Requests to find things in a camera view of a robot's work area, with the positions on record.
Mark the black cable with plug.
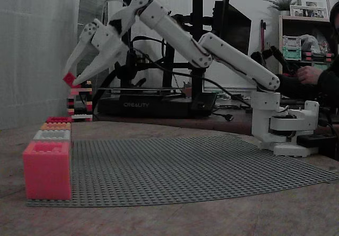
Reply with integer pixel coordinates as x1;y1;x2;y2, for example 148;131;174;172
211;105;236;122

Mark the grey Lego baseplate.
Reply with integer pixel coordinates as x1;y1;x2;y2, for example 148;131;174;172
25;133;339;208

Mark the black computer monitor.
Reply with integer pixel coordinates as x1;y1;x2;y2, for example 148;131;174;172
212;0;253;57

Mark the wide white picture frame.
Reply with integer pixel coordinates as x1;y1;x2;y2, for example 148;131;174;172
289;4;331;20

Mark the grey lego block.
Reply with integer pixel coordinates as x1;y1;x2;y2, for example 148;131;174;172
32;129;73;143

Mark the black power strip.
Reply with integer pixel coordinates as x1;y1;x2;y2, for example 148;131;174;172
296;133;337;150

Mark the orange lego block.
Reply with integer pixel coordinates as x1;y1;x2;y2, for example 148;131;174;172
40;122;73;132

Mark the person's black sleeved forearm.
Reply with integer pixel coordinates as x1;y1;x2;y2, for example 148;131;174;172
316;60;339;107

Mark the striped Lego camera tower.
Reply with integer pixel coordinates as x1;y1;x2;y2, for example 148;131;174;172
66;80;94;123

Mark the small potted green plant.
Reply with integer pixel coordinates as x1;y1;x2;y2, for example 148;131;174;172
263;0;298;16

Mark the white and green crate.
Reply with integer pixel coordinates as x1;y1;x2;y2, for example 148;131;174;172
281;34;303;62

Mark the person's hand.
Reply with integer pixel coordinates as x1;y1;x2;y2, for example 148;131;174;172
296;65;323;86

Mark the small red Lego brick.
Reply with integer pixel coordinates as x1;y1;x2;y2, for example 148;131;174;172
63;72;78;86

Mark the small white picture frame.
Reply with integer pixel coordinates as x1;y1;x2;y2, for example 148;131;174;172
297;0;332;8

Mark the red handled stick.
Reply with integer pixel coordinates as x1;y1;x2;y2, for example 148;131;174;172
260;19;266;53

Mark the black Creality 3D printer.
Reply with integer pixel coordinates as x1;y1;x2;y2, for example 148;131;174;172
96;0;218;119

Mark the wooden shelf unit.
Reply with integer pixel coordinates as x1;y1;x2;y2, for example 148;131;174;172
278;15;339;75

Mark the white curtain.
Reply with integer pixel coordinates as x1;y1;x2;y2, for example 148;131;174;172
0;0;82;130

